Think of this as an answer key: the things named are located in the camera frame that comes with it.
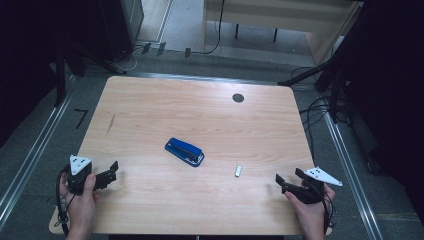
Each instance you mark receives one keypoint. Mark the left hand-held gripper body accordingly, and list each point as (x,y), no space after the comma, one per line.
(80,181)

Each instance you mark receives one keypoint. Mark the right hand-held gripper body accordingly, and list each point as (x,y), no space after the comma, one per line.
(311,191)

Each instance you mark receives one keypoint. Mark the silver staple strip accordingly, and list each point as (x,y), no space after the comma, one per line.
(238,171)

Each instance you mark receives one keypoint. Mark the blue stapler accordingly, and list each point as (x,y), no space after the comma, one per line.
(184,152)

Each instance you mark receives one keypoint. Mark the person's right hand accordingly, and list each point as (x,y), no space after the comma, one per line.
(313,215)

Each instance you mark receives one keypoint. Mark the person's left hand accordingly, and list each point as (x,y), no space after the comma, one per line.
(80,210)

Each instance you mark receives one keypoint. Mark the black metal stand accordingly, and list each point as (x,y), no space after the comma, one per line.
(60,76)
(333,96)

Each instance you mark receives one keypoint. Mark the dark round table grommet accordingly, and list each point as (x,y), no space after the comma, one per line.
(238,98)

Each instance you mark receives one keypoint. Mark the black cabinet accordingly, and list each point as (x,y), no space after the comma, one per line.
(120,26)

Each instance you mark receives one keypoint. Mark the metal floor rail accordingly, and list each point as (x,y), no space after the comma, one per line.
(350,173)
(33,153)

